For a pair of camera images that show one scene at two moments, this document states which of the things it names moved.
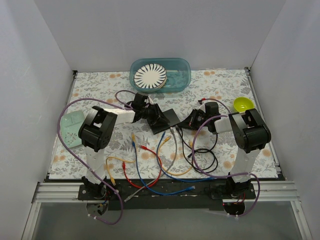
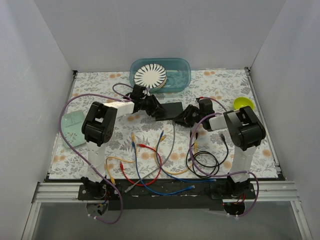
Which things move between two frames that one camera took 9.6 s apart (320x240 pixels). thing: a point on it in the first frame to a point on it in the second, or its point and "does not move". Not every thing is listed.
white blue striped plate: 150,76 does not move
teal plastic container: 178,71 does not move
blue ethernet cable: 178,190 does not move
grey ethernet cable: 164,173 to 133,185
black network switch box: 171,116 to 172,110
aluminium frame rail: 282,192 does not move
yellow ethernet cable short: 111,177 does not move
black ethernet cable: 198,151 to 214,155
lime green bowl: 241,104 does not move
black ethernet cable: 192,153 to 205,166
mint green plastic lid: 70,123 does not move
